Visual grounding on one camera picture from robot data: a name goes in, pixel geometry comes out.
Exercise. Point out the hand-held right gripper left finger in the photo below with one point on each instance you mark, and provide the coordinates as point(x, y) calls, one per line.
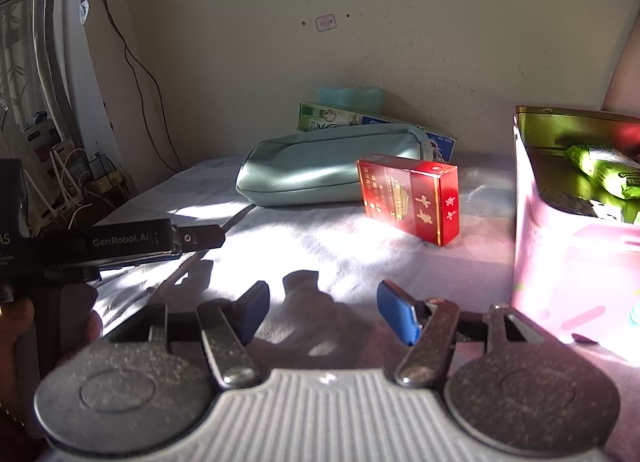
point(255, 309)

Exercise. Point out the person's left hand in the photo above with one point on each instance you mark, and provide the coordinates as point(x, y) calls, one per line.
point(15, 322)

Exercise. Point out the red cigarette box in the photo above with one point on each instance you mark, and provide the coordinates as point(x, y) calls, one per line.
point(400, 197)

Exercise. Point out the pink biscuit tin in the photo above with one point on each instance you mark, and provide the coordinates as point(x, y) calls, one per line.
point(565, 252)

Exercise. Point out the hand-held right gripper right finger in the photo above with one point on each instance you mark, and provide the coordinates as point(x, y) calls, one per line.
point(397, 309)

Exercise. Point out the teal zip pouch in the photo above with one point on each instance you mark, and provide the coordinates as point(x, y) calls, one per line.
point(320, 167)

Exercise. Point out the square outlined wall sticker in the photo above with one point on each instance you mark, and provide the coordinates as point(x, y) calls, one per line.
point(325, 23)

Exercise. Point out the green foil snack packet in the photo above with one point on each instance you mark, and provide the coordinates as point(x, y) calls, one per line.
point(605, 167)

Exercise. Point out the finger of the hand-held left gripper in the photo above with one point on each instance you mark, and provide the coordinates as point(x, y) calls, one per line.
point(197, 239)

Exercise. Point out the green white toothpaste box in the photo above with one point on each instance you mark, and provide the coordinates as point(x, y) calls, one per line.
point(330, 117)

